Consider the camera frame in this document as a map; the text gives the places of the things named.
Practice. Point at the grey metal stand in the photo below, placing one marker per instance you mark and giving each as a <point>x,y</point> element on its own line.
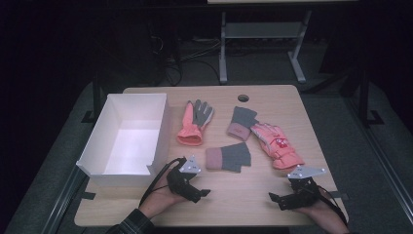
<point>263,30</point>

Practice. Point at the person's right hand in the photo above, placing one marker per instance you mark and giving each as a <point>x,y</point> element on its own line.
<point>328,217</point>

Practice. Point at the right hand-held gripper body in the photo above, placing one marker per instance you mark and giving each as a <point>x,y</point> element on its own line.
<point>302,193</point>

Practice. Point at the round table grommet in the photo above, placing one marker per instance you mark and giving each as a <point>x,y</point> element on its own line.
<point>243,98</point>

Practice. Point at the aluminium floor rail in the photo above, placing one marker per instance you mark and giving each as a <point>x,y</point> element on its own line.
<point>380,156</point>
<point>63,201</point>

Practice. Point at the white box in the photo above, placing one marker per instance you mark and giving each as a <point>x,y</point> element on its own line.
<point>130,146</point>

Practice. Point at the grey fingerless glove pink cuff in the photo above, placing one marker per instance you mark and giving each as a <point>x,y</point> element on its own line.
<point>232,157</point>

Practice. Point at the pink glove with grey palm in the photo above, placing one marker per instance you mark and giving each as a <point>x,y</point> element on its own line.
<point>191,130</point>

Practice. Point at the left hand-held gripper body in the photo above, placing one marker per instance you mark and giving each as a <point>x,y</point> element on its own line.
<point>181,182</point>

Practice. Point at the black post with foot bracket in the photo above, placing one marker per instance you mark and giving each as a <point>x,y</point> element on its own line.
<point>96,97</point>
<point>364,97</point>

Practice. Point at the black tape strip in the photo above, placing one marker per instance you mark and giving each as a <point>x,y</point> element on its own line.
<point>88,195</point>
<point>341,195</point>

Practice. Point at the person's left hand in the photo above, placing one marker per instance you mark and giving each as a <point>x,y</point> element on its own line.
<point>160,200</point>

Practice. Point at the grey fingerless glove marked cuff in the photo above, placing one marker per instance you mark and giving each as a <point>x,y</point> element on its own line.
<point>242,122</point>

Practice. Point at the pink padded glove with print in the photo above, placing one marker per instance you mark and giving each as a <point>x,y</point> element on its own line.
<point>279,146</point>

